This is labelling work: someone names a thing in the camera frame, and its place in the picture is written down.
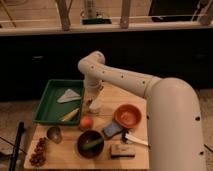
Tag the yellow corn cob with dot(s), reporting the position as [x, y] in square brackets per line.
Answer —
[70, 115]

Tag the brown block eraser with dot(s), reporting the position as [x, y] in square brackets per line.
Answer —
[122, 150]

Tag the green plastic tray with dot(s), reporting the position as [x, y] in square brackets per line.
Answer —
[61, 103]

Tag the blue sponge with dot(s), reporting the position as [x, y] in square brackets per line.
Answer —
[112, 129]

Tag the green box on shelf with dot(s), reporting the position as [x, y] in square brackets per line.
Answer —
[94, 21]

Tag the orange clay bowl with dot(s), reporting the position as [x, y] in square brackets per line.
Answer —
[127, 115]

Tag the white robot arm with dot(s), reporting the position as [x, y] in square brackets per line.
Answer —
[175, 135]

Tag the white handled brush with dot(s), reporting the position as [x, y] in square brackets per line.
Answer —
[126, 137]

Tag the grey folded cloth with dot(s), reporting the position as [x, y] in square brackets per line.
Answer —
[68, 96]

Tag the green cucumber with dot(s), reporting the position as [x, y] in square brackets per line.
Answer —
[92, 144]

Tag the white paper cup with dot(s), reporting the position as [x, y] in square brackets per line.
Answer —
[95, 106]

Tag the wooden table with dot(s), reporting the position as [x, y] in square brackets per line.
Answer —
[65, 155]

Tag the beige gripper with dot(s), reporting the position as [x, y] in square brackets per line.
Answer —
[92, 94]

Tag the dark brown bowl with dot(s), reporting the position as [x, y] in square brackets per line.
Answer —
[86, 137]

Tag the metal cup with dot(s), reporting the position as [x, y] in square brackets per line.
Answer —
[54, 134]

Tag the orange fruit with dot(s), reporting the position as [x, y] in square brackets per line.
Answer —
[86, 122]

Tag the black pole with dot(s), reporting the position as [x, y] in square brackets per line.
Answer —
[16, 147]

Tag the bunch of brown grapes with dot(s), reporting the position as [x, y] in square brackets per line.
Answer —
[38, 158]

